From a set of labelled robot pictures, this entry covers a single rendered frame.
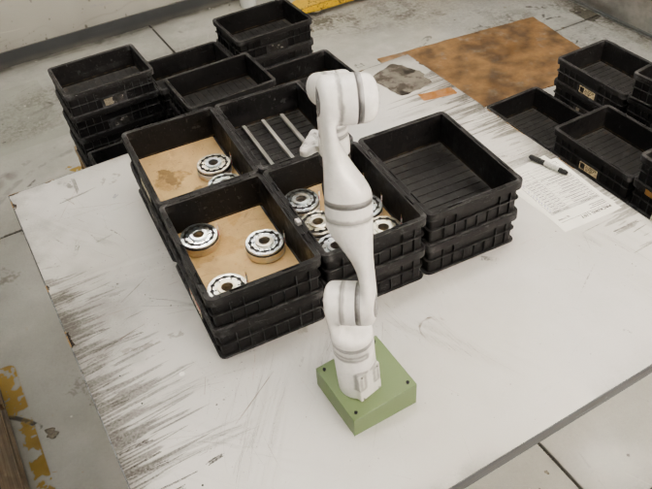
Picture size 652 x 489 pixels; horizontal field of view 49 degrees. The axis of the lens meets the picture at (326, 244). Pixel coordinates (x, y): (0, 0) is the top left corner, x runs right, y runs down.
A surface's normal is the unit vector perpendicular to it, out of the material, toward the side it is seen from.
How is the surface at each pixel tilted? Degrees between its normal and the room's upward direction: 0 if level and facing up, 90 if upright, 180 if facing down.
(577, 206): 0
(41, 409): 0
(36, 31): 90
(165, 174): 0
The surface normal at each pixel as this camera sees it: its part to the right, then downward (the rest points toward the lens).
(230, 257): -0.06, -0.73
